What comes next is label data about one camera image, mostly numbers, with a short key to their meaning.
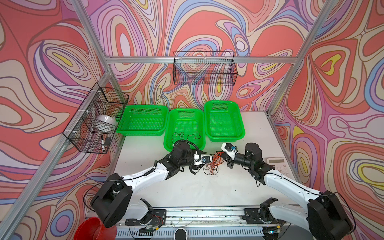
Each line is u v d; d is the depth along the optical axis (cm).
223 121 115
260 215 68
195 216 75
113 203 41
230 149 66
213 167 82
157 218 72
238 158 69
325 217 40
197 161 67
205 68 96
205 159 66
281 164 89
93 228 73
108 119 73
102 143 72
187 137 104
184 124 114
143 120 115
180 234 65
